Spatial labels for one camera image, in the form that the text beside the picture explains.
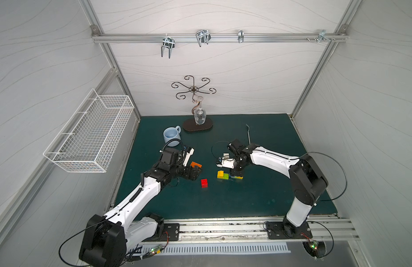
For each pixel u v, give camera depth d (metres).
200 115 0.95
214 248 0.70
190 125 1.08
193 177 0.72
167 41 0.78
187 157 0.73
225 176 0.90
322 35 0.77
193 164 0.96
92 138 0.69
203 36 0.77
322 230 0.67
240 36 0.78
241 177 0.80
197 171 0.73
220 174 0.88
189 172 0.72
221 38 0.77
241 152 0.67
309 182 0.48
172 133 1.04
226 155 0.95
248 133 1.11
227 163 0.80
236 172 0.80
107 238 0.38
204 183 0.86
